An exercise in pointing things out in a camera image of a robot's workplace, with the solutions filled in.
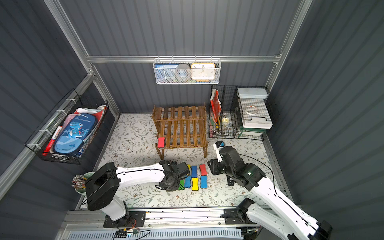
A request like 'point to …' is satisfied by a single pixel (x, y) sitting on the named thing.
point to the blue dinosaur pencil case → (72, 139)
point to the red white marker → (52, 140)
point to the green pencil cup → (83, 191)
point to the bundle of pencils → (79, 181)
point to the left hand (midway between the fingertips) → (173, 187)
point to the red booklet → (215, 105)
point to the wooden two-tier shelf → (181, 126)
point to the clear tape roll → (251, 110)
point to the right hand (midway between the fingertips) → (214, 161)
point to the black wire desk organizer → (240, 112)
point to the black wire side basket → (74, 103)
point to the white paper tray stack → (255, 96)
